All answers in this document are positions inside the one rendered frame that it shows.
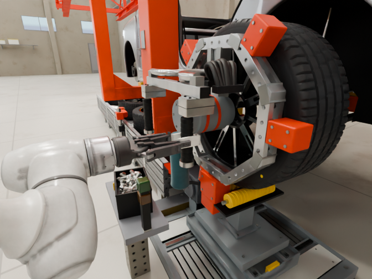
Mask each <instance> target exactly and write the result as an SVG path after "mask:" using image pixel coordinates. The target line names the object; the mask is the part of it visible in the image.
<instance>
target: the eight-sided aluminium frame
mask: <svg viewBox="0 0 372 279"><path fill-rule="evenodd" d="M244 35H245V34H240V33H236V34H232V33H231V34H229V35H221V36H217V37H210V38H201V39H199V40H198V42H197V43H196V45H195V46H196V47H195V49H194V51H193V53H192V55H191V57H190V60H189V62H188V64H187V67H186V68H185V69H203V68H204V65H205V63H206V62H207V52H208V48H212V49H216V48H218V47H222V48H223V49H228V48H229V49H234V50H235V53H236V55H237V56H238V58H239V60H240V61H241V63H242V65H243V67H244V69H245V71H246V72H247V74H248V76H249V78H250V80H251V82H252V83H253V85H254V87H255V89H256V91H257V93H258V94H259V98H260V99H259V109H258V114H257V124H256V133H255V142H254V151H253V156H252V157H251V158H250V159H248V160H247V161H245V162H244V163H242V164H241V165H239V166H237V167H236V168H234V169H231V168H229V167H228V166H226V165H224V164H223V163H221V162H220V161H218V160H217V159H215V158H214V157H212V156H211V155H210V154H209V153H208V150H207V148H206V145H205V143H204V141H203V138H202V136H201V133H196V134H193V136H195V135H200V145H198V146H193V155H194V159H195V160H196V163H197V164H198V165H199V166H202V167H203V168H204V169H205V170H206V171H207V172H209V173H210V174H211V175H212V176H214V177H215V178H216V179H217V180H219V181H220V182H221V183H223V184H224V185H225V186H227V185H230V184H234V183H237V182H239V181H242V180H243V179H245V178H246V177H248V176H250V175H252V174H254V173H256V172H258V171H260V170H262V169H264V168H265V167H268V166H270V165H271V164H273V163H275V159H276V156H277V153H276V152H277V148H276V147H274V146H272V145H269V144H267V143H266V142H265V141H266V133H267V125H268V121H269V120H275V119H279V118H282V114H283V107H284V103H285V101H286V98H285V96H286V90H285V88H284V87H283V83H282V82H280V80H279V78H278V77H277V75H276V74H275V72H274V70H273V68H272V67H271V65H270V63H269V62H268V61H267V59H266V57H265V56H251V55H250V54H249V52H248V51H247V50H246V49H245V48H244V46H243V45H242V44H241V41H242V39H243V37H244Z"/></svg>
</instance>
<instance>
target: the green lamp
mask: <svg viewBox="0 0 372 279"><path fill-rule="evenodd" d="M136 185H137V189H138V191H139V193H144V192H148V191H150V190H151V185H150V181H149V179H148V178H147V177H142V178H137V179H136Z"/></svg>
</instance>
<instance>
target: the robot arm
mask: <svg viewBox="0 0 372 279"><path fill-rule="evenodd" d="M198 145H200V135H195V136H189V137H183V138H181V136H180V133H174V134H171V132H168V134H166V133H158V134H152V135H145V136H132V140H131V141H129V140H128V138H127V137H126V136H120V137H113V138H112V139H111V140H110V139H109V137H108V136H101V137H94V138H86V139H70V138H67V139H55V140H50V141H44V142H39V143H34V144H30V145H27V146H24V147H21V148H18V149H15V150H13V151H11V152H9V153H7V154H6V155H5V156H4V158H3V160H2V164H1V179H2V183H3V185H4V186H5V188H7V189H8V190H11V191H13V192H17V193H22V195H21V196H19V197H16V198H12V199H0V248H1V249H2V251H3V253H4V255H5V257H6V258H8V259H16V260H18V261H19V262H20V263H21V264H23V265H26V267H27V274H28V276H29V277H30V278H31V279H78V278H79V277H81V276H82V275H84V274H85V273H86V272H87V271H88V270H89V268H90V266H91V264H92V262H93V261H94V259H95V256H96V251H97V241H98V233H97V220H96V213H95V207H94V203H93V200H92V197H91V195H90V192H89V188H88V184H87V178H88V177H91V176H93V177H94V176H97V175H100V174H105V173H109V172H113V171H114V170H115V166H116V167H118V168H119V167H124V166H129V165H131V163H132V160H133V159H134V158H135V159H136V158H146V162H151V161H153V160H155V159H158V158H162V157H166V156H171V155H174V154H178V153H181V149H182V148H188V147H193V146H198Z"/></svg>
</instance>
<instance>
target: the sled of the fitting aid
mask: <svg viewBox="0 0 372 279"><path fill-rule="evenodd" d="M187 227H188V228H189V229H190V230H191V232H192V233H193V234H194V236H195V237H196V238H197V240H198V241H199V242H200V244H201V245H202V247H203V248H204V249H205V251H206V252H207V253H208V255H209V256H210V257H211V259H212V260H213V261H214V262H215V264H216V265H217V267H218V268H219V269H220V271H221V272H222V273H223V275H224V276H225V277H226V279H275V278H276V277H278V276H280V275H281V274H283V273H285V272H286V271H288V270H289V269H291V268H292V267H294V266H295V265H297V264H298V260H299V256H300V252H299V251H298V250H296V249H295V248H294V247H293V246H292V245H290V244H288V246H287V247H285V248H284V249H282V250H280V251H278V252H277V253H275V254H273V255H271V256H269V257H268V258H266V259H264V260H262V261H261V262H259V263H257V264H255V265H253V266H252V267H250V268H248V269H247V270H245V271H243V272H241V271H240V269H239V268H238V267H237V266H236V265H235V264H234V262H233V261H232V260H231V258H230V257H229V256H228V255H227V254H226V253H225V251H224V250H223V249H222V248H221V247H220V246H219V244H218V243H217V242H216V241H215V240H214V238H213V237H212V236H211V235H210V234H209V233H208V231H207V230H206V229H205V227H203V226H202V224H201V223H200V222H199V220H198V219H197V218H196V217H195V212H193V213H190V214H187Z"/></svg>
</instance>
